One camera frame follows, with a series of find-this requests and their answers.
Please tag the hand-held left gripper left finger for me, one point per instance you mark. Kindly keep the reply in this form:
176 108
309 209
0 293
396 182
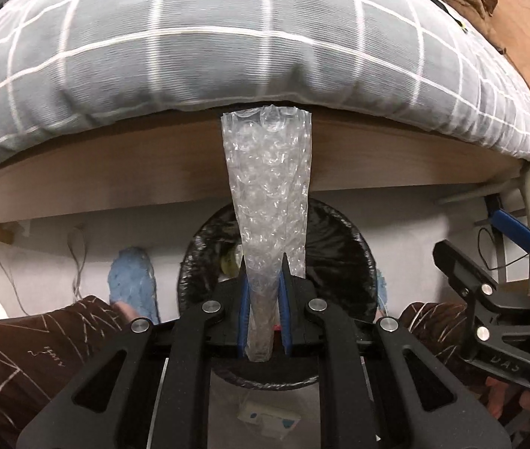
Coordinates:
244 304

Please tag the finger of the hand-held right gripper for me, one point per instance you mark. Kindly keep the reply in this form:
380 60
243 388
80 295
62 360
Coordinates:
461 266
513 230

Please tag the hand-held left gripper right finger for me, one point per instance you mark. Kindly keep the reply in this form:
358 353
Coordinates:
286 311

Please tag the trash bin with black bag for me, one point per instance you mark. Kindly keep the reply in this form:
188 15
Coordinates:
340 262

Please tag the clear bubble wrap bag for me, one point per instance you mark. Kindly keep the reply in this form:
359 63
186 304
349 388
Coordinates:
269 187

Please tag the person's right hand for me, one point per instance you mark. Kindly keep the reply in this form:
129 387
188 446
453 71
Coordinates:
527 404

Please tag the person's right leg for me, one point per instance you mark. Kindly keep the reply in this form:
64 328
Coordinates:
433 332

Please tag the person's leg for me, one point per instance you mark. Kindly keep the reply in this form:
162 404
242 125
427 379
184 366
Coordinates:
433 332
35 360

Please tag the blue slipper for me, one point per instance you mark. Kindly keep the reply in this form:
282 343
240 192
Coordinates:
131 280
382 290

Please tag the white box with blue print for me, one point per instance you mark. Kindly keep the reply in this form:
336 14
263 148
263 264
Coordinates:
269 423

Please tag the person's left leg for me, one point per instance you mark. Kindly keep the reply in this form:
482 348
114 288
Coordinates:
35 360

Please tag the yellow snack packet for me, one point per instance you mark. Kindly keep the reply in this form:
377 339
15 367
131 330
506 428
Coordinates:
439 5

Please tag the grey checked bed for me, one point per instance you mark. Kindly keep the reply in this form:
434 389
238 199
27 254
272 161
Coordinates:
246 32

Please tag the wooden bed frame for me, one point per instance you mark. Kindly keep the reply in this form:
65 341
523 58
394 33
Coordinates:
106 182

